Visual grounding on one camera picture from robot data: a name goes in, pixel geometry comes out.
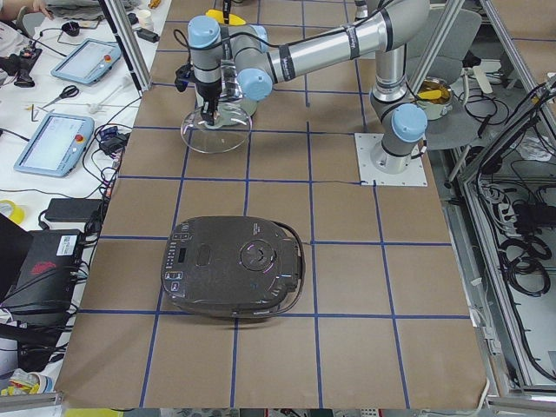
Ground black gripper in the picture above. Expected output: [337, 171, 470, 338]
[195, 79, 220, 126]

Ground glass pot lid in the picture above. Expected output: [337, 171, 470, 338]
[181, 107, 252, 154]

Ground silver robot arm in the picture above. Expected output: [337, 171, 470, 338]
[182, 1, 430, 157]

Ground blue teach pendant far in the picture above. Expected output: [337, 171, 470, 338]
[50, 39, 122, 85]

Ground blue teach pendant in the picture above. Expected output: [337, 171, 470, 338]
[50, 39, 122, 85]
[14, 112, 95, 177]

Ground scissors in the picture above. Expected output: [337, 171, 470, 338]
[44, 84, 80, 108]

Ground black rice cooker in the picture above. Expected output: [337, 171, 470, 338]
[161, 215, 306, 319]

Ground blue teach pendant near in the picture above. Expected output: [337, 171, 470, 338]
[14, 112, 95, 177]

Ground black power brick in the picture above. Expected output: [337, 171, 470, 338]
[44, 198, 101, 222]

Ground yellow tape roll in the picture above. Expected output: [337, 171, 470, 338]
[0, 200, 25, 224]

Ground black laptop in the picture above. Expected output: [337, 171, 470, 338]
[1, 215, 85, 348]

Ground aluminium frame post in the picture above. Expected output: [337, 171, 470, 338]
[99, 0, 151, 94]

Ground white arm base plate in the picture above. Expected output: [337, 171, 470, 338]
[354, 133, 427, 187]

